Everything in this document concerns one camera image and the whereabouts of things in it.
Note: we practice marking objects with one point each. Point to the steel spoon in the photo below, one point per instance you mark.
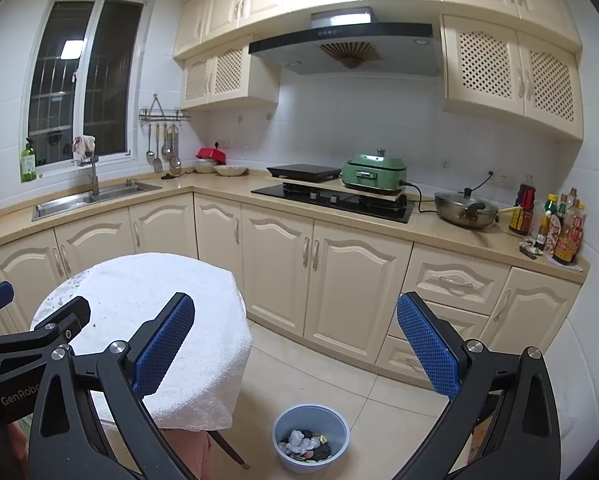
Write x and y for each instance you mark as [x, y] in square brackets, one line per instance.
[166, 150]

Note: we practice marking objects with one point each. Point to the cream base cabinets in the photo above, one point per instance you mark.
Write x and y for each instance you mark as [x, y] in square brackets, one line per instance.
[349, 270]

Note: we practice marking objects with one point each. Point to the wall outlet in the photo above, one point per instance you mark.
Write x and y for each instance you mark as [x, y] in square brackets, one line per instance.
[503, 180]

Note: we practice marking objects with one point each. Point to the metal utensil rack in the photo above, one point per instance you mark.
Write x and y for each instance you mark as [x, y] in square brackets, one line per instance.
[172, 116]

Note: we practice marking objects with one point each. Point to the blue plastic bin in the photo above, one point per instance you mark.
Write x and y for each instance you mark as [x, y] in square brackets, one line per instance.
[309, 466]

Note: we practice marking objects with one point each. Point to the yellow-capped sauce bottle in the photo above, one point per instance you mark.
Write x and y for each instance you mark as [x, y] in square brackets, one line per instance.
[543, 230]

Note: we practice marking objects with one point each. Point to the steel wok with lid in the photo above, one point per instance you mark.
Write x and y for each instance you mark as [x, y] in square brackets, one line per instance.
[454, 207]

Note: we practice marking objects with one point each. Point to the cardboard box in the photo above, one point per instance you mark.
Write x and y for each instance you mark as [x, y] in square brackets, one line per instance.
[482, 440]

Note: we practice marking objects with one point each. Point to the small steel ladle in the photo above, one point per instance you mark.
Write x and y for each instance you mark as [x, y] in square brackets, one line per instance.
[150, 152]

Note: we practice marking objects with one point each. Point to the green electric cooker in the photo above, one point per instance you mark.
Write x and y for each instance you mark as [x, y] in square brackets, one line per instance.
[374, 172]

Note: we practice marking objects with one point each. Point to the wooden board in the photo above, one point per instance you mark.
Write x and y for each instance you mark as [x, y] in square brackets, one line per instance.
[334, 184]

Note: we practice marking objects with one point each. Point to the small lattice-door cabinet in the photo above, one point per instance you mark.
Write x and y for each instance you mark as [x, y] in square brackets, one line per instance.
[259, 80]

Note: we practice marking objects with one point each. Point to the brown-capped bottle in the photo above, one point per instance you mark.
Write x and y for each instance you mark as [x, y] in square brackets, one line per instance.
[570, 199]

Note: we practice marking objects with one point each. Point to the range hood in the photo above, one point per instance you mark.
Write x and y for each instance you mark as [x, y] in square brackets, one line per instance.
[389, 45]

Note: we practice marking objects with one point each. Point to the wide lattice-door cabinet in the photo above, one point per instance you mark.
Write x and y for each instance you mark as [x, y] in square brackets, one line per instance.
[517, 70]

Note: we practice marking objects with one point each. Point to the large steel ladle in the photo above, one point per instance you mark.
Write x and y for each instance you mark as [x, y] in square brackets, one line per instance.
[175, 162]

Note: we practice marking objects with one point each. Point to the black gas hob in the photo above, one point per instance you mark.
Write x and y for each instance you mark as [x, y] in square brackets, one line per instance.
[274, 192]

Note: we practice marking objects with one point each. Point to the white towel tablecloth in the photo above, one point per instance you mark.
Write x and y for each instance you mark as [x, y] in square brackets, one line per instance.
[144, 285]

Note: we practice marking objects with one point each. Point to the wide beige bowl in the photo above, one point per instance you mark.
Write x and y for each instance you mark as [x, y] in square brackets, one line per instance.
[232, 170]

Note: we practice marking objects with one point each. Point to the person's leg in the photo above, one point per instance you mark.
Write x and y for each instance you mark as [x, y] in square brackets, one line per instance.
[189, 455]

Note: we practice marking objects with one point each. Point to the black induction cooker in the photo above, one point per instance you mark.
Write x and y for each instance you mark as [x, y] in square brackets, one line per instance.
[304, 170]

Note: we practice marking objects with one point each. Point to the small pale bowl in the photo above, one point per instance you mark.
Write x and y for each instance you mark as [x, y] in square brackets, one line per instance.
[205, 167]

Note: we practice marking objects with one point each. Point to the small dark counter item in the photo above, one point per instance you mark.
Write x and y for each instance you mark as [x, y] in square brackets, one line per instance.
[529, 251]

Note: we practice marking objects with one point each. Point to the green dish soap bottle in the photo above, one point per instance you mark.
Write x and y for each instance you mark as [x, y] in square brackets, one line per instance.
[28, 165]

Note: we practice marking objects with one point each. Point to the large amber oil bottle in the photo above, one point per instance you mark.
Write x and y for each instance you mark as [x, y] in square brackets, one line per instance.
[565, 245]

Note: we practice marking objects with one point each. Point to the large white tissue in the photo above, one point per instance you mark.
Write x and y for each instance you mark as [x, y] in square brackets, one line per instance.
[299, 442]

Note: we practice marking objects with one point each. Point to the red pot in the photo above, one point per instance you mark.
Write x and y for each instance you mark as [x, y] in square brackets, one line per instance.
[213, 155]

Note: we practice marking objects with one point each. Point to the cream upper cabinets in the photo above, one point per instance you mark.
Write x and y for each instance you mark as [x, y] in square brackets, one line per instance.
[264, 0]

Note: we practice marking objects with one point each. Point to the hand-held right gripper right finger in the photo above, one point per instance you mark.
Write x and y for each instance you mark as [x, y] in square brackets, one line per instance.
[427, 345]

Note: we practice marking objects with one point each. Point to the steel faucet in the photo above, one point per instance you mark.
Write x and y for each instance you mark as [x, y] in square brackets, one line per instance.
[95, 180]

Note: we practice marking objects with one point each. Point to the white-labelled sauce bottle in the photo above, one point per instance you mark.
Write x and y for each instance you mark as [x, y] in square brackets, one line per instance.
[554, 230]

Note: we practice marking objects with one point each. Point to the pale rag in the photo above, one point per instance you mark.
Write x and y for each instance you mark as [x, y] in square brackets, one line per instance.
[85, 146]

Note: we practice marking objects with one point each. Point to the kitchen window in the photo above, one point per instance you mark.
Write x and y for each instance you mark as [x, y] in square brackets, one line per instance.
[111, 75]

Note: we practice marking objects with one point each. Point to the dark soy sauce bottle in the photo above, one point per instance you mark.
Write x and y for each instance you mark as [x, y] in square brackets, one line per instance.
[520, 220]

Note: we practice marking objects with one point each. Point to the beige kitchen countertop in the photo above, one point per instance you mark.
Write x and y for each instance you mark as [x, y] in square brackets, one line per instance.
[219, 182]

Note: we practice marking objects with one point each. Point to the steel spatula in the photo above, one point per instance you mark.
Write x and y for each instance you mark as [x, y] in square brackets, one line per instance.
[159, 165]

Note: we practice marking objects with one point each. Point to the black plastic bag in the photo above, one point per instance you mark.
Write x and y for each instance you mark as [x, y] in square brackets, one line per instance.
[324, 452]

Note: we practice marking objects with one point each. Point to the steel sink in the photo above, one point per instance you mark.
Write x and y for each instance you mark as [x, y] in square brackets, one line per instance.
[61, 205]

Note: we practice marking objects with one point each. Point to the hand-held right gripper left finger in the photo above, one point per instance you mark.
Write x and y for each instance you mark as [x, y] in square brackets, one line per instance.
[164, 345]

